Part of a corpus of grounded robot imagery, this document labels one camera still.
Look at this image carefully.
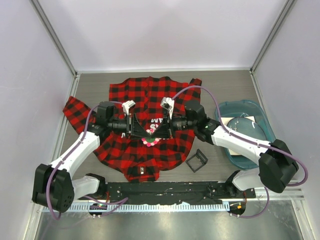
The small black square frame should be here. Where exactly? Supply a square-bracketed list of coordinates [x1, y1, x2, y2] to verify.
[185, 149, 209, 173]

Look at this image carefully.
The aluminium front rail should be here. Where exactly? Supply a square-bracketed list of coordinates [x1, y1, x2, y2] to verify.
[31, 179, 306, 204]

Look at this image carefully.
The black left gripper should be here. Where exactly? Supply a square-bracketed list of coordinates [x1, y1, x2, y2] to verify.
[107, 112, 151, 140]

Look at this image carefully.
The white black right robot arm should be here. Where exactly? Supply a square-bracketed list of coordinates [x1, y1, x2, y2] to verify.
[152, 97, 299, 198]

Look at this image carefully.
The pink white flower brooch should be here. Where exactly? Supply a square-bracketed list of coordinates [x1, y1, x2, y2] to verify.
[141, 129, 161, 147]

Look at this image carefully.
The blue round ceramic plate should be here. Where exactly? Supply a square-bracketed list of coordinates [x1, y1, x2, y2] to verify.
[230, 122, 267, 141]

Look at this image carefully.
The teal plastic bin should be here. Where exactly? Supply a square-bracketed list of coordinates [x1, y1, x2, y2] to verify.
[214, 99, 277, 171]

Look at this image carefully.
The red black plaid shirt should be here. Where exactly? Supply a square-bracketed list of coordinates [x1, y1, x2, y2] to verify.
[62, 76, 203, 183]

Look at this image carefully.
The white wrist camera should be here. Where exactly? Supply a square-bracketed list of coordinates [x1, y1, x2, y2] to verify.
[121, 100, 136, 116]
[160, 97, 175, 120]

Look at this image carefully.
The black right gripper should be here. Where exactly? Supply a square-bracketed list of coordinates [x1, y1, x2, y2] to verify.
[151, 110, 197, 140]

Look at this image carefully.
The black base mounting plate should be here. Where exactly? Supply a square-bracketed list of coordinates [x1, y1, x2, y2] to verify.
[100, 181, 256, 205]

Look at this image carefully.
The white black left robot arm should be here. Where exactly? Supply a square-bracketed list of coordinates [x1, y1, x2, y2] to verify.
[32, 100, 148, 214]

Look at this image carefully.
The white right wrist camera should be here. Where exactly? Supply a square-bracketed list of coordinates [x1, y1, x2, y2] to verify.
[160, 97, 175, 120]

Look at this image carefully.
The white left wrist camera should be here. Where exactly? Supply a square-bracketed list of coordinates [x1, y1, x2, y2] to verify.
[121, 100, 136, 116]

